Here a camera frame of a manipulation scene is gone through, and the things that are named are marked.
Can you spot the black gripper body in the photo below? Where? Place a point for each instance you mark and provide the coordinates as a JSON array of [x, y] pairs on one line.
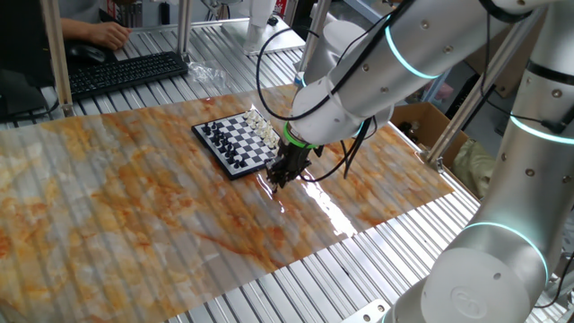
[[293, 159]]

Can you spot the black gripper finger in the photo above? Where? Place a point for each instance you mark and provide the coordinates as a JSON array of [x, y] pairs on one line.
[[286, 179], [272, 177]]

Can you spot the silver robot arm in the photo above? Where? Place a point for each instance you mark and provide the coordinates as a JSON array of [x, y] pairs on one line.
[[515, 179]]

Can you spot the person's bare forearm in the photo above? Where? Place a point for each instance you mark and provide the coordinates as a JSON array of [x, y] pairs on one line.
[[74, 28]]

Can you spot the black and white chessboard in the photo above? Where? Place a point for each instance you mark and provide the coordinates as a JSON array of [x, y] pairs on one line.
[[242, 143]]

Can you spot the person's bare hand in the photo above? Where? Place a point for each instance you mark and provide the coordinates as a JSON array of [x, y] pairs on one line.
[[110, 35]]

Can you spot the black rook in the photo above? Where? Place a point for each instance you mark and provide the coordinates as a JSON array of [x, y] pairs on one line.
[[206, 129], [236, 164]]

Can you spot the white king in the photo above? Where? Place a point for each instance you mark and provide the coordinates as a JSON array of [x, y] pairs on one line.
[[267, 127]]

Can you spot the black knight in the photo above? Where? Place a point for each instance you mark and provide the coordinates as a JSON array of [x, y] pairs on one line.
[[232, 159], [210, 133]]

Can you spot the black bishop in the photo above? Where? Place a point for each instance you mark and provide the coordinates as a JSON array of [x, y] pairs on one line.
[[214, 138], [228, 154]]

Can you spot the black queen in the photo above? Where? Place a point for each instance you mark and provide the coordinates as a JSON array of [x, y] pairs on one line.
[[223, 148]]

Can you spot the black king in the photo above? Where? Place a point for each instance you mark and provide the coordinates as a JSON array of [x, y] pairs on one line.
[[219, 143]]

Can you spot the flat metal plate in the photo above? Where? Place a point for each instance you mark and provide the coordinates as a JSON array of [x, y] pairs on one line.
[[278, 42]]

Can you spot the clear plastic bag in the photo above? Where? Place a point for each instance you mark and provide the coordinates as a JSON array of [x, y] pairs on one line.
[[206, 74]]

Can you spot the orange marble pattern mat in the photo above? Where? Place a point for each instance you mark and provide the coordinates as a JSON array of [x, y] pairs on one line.
[[134, 215]]

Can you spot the white stand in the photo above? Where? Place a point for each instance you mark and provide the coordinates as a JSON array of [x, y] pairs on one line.
[[258, 18]]

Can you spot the brown cardboard box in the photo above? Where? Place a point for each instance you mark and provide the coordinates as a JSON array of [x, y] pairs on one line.
[[448, 134]]

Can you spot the black keyboard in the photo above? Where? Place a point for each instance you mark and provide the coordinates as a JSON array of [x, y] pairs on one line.
[[125, 74]]

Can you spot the beige bag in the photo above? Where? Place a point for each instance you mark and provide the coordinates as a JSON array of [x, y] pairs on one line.
[[473, 168]]

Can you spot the slanted aluminium strut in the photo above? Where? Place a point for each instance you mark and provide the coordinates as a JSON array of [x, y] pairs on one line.
[[484, 85]]

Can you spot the black computer mouse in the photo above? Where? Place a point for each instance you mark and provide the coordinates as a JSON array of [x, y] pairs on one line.
[[87, 53]]

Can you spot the black monitor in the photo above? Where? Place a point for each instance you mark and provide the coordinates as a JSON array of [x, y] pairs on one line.
[[20, 45]]

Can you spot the aluminium frame post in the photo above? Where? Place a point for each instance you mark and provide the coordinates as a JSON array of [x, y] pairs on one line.
[[56, 54], [184, 27], [314, 27]]

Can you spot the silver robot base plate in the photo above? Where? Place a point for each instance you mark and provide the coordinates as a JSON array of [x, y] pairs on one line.
[[367, 314]]

